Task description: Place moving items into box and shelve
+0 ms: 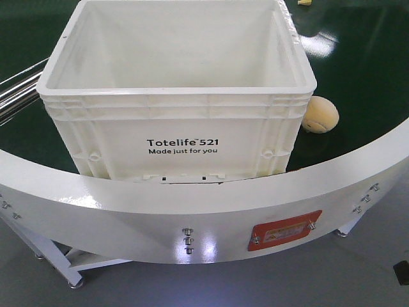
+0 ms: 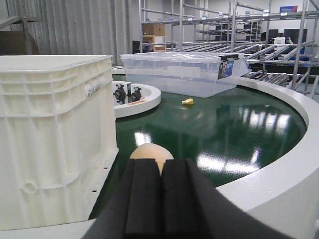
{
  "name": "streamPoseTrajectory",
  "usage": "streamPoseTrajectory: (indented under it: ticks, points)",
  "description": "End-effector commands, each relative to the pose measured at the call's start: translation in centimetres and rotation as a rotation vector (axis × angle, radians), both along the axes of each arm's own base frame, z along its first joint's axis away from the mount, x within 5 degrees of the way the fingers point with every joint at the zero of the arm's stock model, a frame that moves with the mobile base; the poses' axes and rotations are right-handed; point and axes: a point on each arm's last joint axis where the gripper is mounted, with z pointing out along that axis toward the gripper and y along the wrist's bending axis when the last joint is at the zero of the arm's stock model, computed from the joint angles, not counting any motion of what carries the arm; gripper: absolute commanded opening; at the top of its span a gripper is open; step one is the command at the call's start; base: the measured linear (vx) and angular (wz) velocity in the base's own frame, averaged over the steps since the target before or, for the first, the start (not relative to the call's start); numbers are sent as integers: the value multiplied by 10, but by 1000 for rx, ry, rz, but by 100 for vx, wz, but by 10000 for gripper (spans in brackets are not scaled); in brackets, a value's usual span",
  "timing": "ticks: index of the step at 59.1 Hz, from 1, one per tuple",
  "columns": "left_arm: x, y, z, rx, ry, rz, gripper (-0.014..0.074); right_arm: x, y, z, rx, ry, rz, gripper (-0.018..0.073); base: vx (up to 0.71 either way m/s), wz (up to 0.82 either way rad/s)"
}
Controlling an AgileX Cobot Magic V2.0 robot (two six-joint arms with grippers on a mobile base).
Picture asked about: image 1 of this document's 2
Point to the white plastic Totelife crate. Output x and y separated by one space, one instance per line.
178 91

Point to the yellow tennis ball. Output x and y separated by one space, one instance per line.
321 116

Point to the orange warning label plate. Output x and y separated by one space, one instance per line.
268 235

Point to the yellow object on belt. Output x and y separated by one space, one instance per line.
304 2

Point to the white conveyor support leg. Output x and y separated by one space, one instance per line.
69 264

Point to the steel conveyor rollers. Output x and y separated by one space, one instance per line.
19 90

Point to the black object at floor edge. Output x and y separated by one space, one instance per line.
401 270

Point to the white curved conveyor frame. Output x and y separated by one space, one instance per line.
197 223

